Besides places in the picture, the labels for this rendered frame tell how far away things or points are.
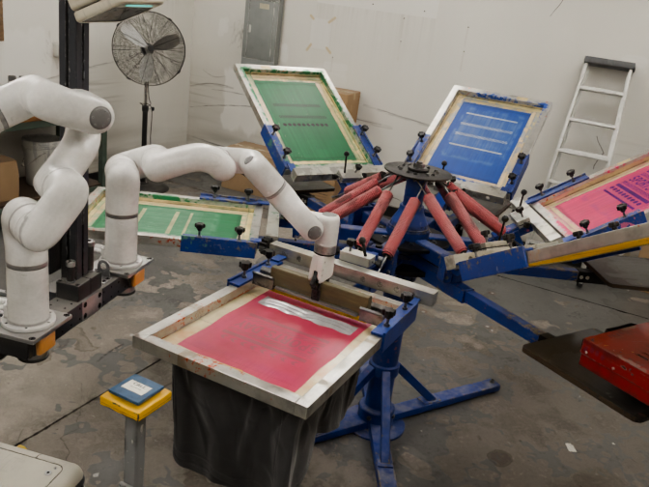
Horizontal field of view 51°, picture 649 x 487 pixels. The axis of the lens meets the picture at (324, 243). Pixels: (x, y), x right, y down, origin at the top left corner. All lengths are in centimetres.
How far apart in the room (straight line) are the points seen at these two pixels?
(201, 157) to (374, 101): 471
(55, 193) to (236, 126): 592
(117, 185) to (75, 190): 43
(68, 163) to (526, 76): 497
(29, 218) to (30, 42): 465
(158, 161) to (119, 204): 17
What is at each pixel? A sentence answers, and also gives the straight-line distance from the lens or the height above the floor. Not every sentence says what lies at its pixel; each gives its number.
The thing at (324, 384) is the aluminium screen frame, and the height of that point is 99.
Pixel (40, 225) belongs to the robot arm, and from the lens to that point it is 163.
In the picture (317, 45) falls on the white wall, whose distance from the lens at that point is 691.
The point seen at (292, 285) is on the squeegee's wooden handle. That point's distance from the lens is 240.
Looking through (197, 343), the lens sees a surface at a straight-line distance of 211.
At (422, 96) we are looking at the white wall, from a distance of 648.
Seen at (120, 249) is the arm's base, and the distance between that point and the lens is 212.
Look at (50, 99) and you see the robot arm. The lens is 158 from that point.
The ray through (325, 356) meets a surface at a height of 95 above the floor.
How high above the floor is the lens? 199
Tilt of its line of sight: 20 degrees down
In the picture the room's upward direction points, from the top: 8 degrees clockwise
